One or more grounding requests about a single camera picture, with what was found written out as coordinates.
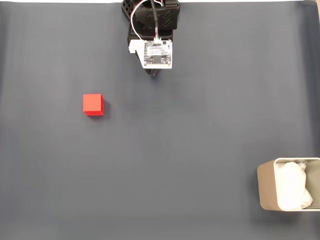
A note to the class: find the red cube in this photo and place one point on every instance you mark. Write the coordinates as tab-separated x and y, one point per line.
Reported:
93	103

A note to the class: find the beige metal box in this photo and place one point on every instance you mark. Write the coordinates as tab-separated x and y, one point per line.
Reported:
266	185

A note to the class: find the dark grey table mat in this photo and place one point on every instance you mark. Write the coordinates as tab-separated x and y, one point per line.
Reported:
175	140

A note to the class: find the white crumpled tissue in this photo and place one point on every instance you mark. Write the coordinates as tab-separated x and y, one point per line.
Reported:
292	185

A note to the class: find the white camera board mount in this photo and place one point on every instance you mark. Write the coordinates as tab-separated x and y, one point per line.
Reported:
157	53

